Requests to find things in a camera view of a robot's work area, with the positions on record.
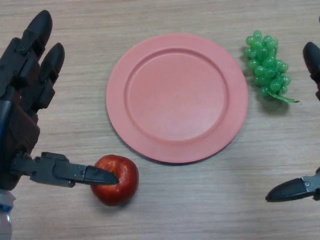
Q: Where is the green grape bunch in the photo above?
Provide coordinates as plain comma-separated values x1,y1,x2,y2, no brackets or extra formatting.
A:
243,29,300,104

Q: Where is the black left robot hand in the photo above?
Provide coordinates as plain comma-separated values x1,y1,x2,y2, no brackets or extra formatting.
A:
0,9,120,193

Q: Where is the red apple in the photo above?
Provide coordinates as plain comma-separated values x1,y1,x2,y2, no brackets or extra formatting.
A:
90,154,140,207

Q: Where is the pink round plate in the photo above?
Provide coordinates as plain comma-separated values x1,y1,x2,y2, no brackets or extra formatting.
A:
105,33,250,165

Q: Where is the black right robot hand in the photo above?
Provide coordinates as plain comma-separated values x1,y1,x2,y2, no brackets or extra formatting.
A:
265,41,320,203

